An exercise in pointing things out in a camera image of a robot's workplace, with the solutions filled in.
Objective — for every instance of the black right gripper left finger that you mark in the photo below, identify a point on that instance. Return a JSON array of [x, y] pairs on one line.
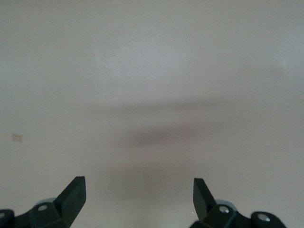
[[69, 204]]

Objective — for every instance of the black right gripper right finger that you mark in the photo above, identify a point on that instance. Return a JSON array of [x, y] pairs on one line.
[[202, 202]]

